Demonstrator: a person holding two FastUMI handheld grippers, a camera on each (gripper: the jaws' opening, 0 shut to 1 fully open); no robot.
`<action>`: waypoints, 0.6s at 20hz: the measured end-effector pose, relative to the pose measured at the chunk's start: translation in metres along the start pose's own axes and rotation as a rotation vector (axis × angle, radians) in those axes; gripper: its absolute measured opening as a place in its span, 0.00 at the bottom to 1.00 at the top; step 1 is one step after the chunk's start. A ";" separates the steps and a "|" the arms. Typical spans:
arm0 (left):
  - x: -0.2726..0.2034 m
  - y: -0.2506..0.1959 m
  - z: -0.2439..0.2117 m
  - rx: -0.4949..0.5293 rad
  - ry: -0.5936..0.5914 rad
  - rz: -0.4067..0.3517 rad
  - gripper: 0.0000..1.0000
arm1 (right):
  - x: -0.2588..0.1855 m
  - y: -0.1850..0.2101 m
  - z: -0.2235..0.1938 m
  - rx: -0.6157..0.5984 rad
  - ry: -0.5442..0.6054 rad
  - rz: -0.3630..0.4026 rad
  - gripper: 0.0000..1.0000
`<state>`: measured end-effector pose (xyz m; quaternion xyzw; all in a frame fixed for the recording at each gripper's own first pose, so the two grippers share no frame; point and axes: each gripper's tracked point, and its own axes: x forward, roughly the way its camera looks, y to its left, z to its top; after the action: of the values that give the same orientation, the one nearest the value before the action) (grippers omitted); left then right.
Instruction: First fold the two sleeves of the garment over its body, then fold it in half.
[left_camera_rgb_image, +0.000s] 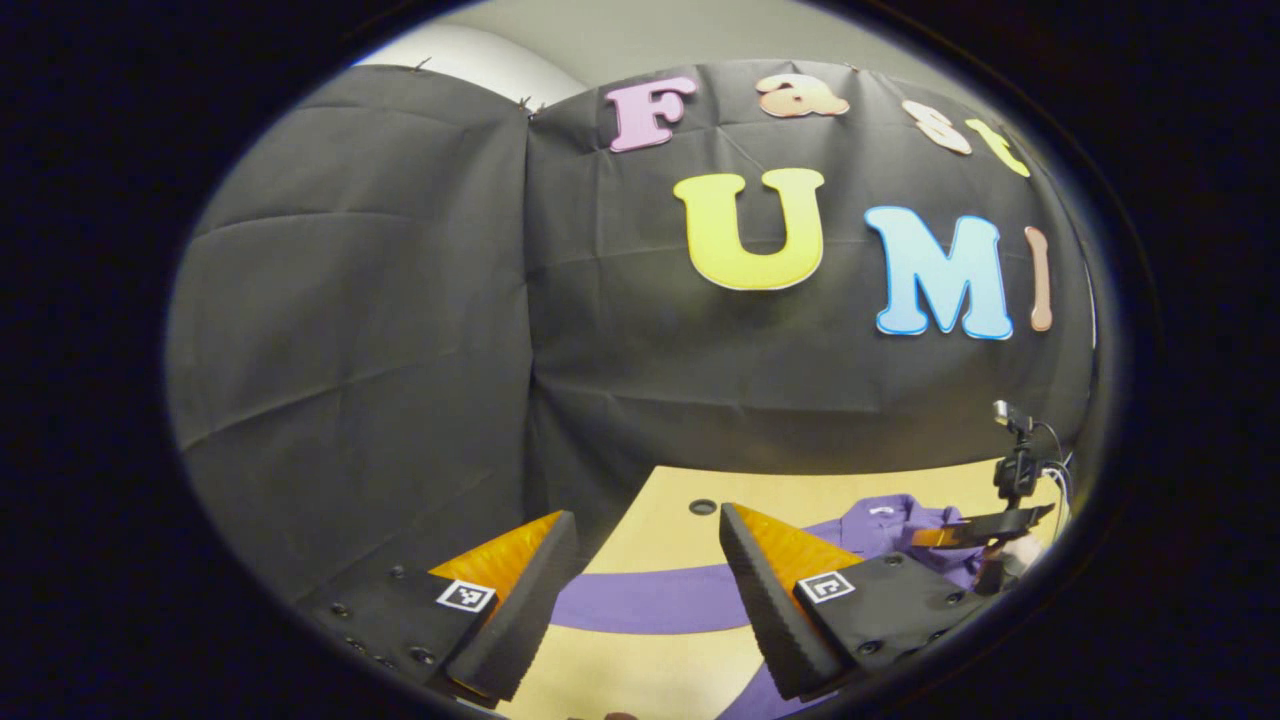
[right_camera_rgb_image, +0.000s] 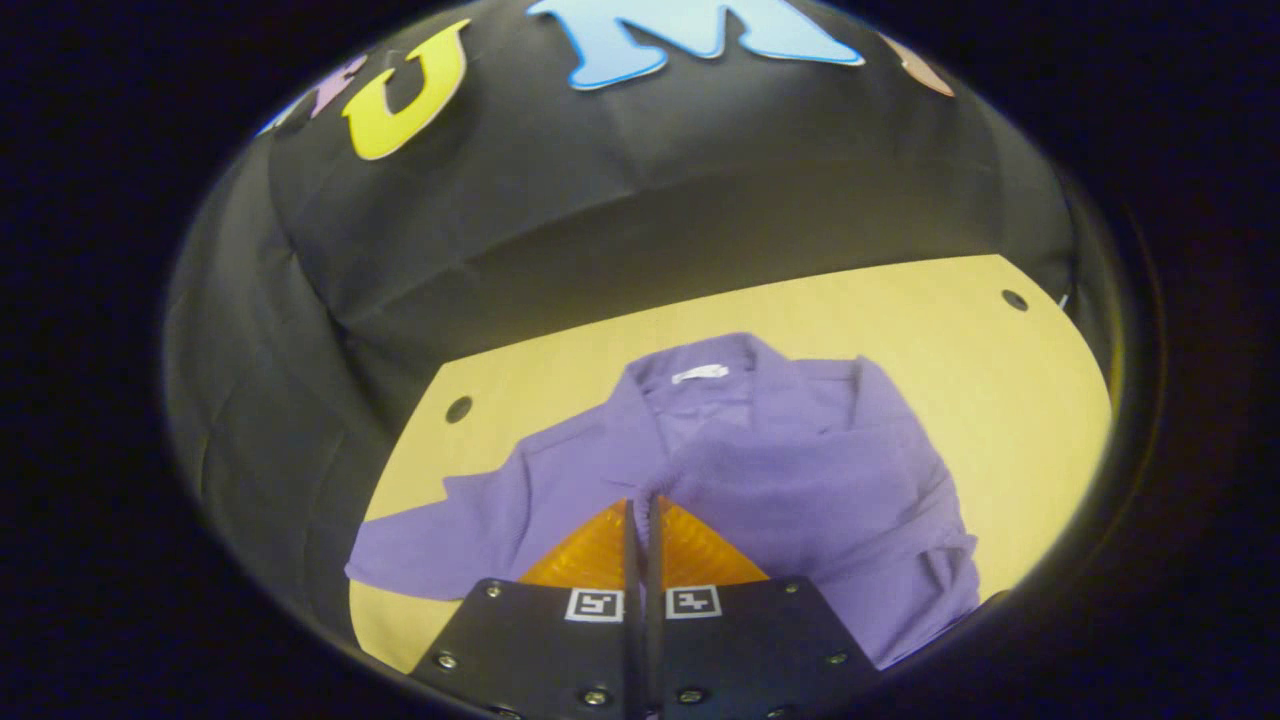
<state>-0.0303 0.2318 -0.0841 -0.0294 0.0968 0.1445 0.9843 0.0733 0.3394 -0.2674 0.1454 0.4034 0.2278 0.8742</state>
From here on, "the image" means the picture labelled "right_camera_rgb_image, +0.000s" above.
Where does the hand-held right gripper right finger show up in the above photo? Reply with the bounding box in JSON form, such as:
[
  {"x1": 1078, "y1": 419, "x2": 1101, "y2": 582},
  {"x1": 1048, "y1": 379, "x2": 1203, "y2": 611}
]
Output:
[{"x1": 647, "y1": 495, "x2": 883, "y2": 720}]

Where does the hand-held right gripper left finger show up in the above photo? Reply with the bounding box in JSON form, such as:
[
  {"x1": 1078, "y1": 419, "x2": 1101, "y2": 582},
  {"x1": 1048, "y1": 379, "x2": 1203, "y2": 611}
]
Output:
[{"x1": 408, "y1": 497, "x2": 648, "y2": 720}]

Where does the purple shirt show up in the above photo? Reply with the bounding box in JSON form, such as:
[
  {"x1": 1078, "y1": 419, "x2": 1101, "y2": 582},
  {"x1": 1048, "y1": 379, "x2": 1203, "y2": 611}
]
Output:
[{"x1": 345, "y1": 333, "x2": 981, "y2": 669}]

